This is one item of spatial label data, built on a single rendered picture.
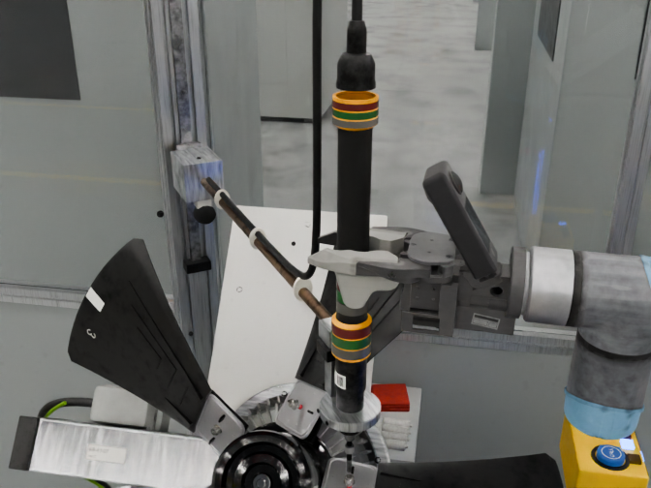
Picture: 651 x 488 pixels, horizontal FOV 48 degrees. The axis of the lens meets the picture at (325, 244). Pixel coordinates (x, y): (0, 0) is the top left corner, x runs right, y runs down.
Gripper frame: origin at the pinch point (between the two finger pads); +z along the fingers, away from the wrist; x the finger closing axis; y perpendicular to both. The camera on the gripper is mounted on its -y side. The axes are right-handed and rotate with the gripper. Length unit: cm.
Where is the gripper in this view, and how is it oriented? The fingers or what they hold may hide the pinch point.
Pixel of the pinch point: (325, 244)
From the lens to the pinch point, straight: 74.8
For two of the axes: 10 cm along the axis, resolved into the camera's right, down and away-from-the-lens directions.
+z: -9.8, -1.0, 1.9
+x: 2.1, -4.1, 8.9
